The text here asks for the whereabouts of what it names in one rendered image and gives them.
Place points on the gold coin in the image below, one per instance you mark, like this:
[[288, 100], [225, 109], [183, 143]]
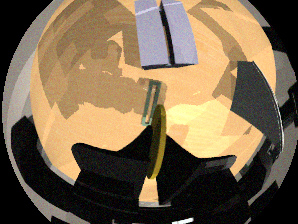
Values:
[[158, 142]]

